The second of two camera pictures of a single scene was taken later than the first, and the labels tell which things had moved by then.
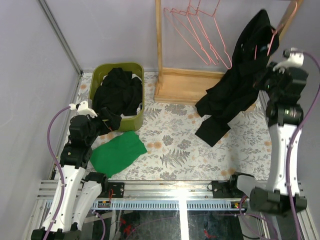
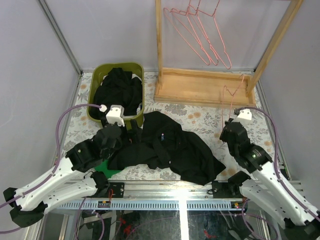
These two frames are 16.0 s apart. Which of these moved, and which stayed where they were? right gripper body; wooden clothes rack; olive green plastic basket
Moved: right gripper body
Stayed: olive green plastic basket; wooden clothes rack
